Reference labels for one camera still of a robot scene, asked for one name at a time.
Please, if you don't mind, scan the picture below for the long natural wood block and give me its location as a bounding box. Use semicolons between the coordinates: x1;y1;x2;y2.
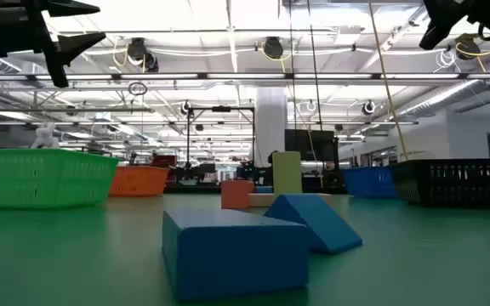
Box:
248;192;333;208

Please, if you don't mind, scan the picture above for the blue triangular block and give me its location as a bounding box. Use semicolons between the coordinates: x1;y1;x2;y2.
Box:
263;194;363;255

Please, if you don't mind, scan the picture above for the white figure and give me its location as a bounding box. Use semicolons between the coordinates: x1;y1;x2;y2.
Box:
30;122;61;150

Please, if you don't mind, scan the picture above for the red-orange cube block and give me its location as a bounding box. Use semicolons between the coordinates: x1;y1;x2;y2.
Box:
220;179;255;210

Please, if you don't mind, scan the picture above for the black monitor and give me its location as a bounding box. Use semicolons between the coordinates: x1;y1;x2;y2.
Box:
284;128;339;162

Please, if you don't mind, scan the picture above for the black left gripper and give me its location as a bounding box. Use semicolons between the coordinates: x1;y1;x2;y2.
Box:
0;0;107;89

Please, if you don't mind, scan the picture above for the coiled black cable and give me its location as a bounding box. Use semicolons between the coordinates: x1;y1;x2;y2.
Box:
128;81;148;97

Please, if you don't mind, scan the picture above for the white building column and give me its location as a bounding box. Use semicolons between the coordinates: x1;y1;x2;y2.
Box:
254;87;288;167

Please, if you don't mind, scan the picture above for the orange plastic basket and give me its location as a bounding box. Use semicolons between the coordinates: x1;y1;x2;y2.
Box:
108;165;170;198

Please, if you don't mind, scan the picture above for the blue plastic basket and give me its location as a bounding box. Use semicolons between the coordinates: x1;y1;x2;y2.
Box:
342;166;399;199

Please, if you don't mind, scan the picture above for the yellow-green cylinder block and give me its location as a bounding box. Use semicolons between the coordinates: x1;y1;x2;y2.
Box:
271;150;304;196

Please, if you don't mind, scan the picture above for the blue rectangular block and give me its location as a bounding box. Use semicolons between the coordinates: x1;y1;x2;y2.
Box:
162;207;311;302

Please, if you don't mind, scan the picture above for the black metal gantry frame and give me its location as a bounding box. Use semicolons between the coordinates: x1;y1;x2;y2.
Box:
185;105;257;171

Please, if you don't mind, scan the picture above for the green plastic basket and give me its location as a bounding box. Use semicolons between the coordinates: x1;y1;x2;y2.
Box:
0;148;121;210

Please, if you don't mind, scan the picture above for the red machine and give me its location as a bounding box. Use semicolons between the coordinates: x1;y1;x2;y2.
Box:
150;155;178;168

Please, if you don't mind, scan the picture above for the black plastic basket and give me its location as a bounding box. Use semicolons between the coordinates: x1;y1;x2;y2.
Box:
390;158;490;209

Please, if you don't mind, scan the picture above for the black hanging cable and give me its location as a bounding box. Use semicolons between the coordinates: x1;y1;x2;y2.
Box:
288;0;296;131
306;0;324;131

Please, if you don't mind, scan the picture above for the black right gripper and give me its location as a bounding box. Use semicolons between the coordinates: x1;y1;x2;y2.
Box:
419;0;490;51

